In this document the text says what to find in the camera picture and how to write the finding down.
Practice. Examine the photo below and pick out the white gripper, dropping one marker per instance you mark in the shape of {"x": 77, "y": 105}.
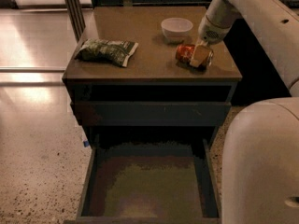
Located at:
{"x": 209, "y": 32}

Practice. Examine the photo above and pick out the red coke can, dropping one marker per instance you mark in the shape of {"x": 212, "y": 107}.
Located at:
{"x": 184, "y": 53}

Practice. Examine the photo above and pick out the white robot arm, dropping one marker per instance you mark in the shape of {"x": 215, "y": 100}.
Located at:
{"x": 260, "y": 159}

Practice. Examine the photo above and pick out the dark drawer cabinet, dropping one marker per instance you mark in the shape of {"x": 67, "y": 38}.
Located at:
{"x": 152, "y": 75}

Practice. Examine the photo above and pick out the closed top drawer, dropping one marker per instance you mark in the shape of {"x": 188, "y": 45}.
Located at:
{"x": 150, "y": 113}

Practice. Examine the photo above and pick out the open middle drawer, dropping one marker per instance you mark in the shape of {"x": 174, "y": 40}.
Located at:
{"x": 150, "y": 184}

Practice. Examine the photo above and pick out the white bowl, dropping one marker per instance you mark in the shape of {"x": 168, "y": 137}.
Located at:
{"x": 176, "y": 30}

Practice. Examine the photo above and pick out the green chip bag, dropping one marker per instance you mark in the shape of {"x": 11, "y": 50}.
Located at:
{"x": 115, "y": 51}

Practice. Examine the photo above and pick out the blue tape tag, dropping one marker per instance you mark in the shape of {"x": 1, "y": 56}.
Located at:
{"x": 86, "y": 143}

